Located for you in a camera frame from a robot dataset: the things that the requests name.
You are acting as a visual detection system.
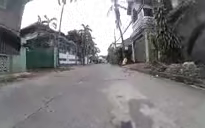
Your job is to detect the palm trees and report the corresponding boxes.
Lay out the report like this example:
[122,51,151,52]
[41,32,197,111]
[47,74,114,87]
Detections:
[65,23,102,65]

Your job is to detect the grey concrete road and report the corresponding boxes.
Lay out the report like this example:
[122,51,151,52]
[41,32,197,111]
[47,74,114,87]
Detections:
[0,63,205,128]

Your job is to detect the leaning palm trunk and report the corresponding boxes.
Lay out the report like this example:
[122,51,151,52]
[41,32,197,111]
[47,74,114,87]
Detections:
[106,0,128,61]

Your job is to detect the house with white fence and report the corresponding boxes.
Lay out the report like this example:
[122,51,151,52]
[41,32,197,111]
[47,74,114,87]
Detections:
[19,21,81,67]

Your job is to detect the multi-storey building with balcony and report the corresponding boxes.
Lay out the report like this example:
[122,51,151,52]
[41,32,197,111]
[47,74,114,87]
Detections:
[125,0,159,64]

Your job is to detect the green metal gate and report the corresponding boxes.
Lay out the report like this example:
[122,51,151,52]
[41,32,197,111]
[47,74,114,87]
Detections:
[25,46,56,70]

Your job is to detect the rubble verge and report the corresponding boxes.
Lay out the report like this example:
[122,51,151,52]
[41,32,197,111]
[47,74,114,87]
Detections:
[122,60,205,93]

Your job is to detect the dense green shrubs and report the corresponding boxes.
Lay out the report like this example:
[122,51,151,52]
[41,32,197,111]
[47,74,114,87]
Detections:
[149,0,205,66]

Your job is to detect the dirt verge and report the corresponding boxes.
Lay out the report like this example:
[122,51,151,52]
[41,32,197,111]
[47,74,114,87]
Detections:
[0,65,74,85]

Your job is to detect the grey building with grille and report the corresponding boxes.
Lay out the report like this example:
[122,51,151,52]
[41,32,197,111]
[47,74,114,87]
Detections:
[0,0,28,74]

